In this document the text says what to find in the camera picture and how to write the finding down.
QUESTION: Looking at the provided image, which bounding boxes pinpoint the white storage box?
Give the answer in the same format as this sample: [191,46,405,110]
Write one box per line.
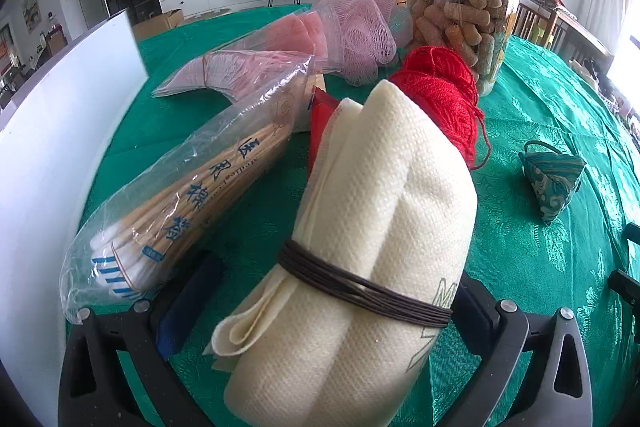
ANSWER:
[0,9,148,413]

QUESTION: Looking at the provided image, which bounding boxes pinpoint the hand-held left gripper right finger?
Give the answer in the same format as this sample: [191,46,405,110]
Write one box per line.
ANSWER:
[452,271,597,427]

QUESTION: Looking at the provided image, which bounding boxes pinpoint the pink foam net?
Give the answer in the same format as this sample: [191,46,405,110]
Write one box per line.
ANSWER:
[312,0,398,86]

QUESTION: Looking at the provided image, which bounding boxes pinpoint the red yarn ball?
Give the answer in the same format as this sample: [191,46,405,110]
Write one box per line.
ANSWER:
[389,46,493,170]

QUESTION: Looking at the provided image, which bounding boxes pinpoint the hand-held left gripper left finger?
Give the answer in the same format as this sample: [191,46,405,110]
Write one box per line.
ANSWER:
[57,249,227,427]

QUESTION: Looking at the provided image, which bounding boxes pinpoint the wooden chairs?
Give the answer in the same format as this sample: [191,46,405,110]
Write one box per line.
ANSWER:
[515,0,613,58]

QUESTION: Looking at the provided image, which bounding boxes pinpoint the cream cloth roll with cord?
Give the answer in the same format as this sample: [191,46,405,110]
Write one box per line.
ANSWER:
[202,79,478,427]

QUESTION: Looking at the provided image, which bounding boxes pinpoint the green tablecloth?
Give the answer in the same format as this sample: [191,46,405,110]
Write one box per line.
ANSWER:
[65,4,640,427]

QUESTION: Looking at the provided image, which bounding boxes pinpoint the green triangular sachet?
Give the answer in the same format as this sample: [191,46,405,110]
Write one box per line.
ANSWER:
[517,141,587,225]

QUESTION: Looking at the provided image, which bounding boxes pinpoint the cardboard box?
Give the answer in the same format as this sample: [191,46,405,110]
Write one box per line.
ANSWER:
[132,9,185,42]

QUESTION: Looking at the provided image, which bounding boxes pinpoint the bag of pink foam nets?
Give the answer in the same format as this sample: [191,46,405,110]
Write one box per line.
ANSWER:
[151,4,332,100]

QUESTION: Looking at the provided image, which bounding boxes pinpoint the clear jar of snack sticks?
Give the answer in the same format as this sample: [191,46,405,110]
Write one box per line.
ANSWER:
[406,0,526,98]

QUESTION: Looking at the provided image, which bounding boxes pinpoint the red packet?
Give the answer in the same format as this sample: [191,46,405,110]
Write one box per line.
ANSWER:
[306,88,346,178]

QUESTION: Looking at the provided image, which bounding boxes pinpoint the bag of cotton swabs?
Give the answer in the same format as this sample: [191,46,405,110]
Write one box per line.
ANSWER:
[59,57,318,325]

